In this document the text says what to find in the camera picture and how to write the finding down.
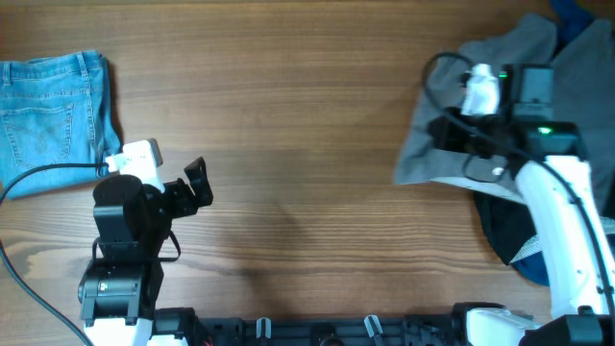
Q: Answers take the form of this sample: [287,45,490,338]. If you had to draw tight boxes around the grey shorts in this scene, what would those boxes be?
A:
[394,14,614,215]

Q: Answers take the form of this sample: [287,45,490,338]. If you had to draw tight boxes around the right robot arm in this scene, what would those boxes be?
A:
[422,64,614,345]

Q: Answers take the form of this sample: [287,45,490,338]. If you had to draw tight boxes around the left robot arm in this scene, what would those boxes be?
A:
[78,159,213,346]

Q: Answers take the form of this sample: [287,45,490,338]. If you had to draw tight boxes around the black garment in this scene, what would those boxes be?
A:
[473,190,615,267]

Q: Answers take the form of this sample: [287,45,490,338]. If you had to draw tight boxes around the folded light blue jeans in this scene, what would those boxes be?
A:
[1,51,121,184]

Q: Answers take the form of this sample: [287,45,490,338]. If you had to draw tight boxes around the dark blue garment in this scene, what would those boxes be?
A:
[509,0,596,286]

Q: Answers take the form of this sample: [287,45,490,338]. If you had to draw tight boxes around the right black cable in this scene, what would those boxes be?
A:
[421,51,615,318]

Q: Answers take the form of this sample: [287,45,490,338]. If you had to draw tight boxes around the black cable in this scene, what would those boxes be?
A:
[421,51,615,318]
[0,161,110,346]

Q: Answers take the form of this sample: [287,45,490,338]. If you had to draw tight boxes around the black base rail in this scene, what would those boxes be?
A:
[153,307,534,346]

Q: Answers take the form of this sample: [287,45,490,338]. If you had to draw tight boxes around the left black cable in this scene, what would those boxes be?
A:
[0,161,110,346]

